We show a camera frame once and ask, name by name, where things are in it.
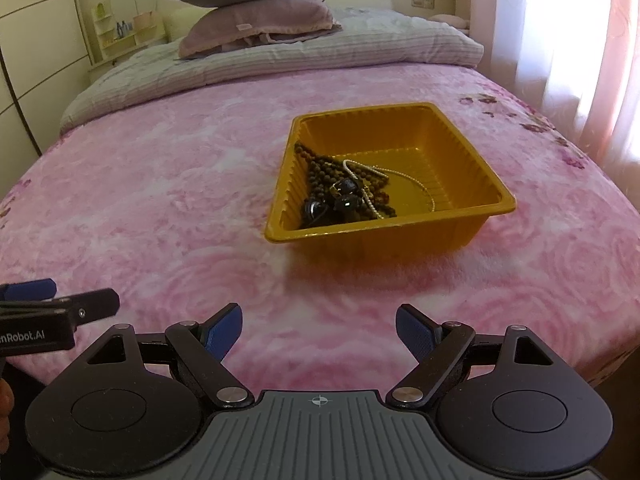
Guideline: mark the yellow plastic tray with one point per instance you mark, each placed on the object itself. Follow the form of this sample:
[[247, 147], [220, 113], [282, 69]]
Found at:
[[425, 135]]

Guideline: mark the cream wardrobe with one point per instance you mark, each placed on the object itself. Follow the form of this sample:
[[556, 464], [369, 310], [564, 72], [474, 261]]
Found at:
[[35, 60]]

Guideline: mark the pink floral blanket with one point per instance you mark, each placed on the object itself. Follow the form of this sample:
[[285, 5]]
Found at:
[[150, 185]]

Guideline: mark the white patterned curtain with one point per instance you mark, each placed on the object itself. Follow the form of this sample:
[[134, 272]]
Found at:
[[565, 50]]

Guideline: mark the grey striped quilt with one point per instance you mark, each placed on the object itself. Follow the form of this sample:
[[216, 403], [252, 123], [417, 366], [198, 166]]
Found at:
[[300, 55]]

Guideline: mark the pink pillow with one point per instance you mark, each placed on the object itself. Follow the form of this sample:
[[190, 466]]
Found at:
[[260, 20]]

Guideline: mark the wall socket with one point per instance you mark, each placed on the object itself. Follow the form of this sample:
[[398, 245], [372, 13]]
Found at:
[[422, 2]]

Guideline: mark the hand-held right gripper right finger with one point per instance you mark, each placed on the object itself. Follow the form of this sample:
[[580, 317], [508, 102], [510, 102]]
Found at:
[[417, 334]]

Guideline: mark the small pink cushion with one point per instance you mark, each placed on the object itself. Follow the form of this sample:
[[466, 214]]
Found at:
[[450, 20]]

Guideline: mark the blue bottles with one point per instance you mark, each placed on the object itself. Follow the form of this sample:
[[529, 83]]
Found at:
[[124, 29]]

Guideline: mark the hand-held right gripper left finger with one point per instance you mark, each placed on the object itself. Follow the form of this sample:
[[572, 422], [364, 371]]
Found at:
[[225, 334]]

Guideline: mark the black and grey wristbands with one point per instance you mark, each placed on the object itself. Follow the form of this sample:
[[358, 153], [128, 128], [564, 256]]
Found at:
[[347, 203]]

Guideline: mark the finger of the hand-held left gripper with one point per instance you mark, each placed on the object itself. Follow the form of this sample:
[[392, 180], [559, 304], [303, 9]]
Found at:
[[95, 305], [30, 289]]

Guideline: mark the cream shelf unit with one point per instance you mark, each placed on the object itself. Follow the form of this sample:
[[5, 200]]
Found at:
[[125, 42]]

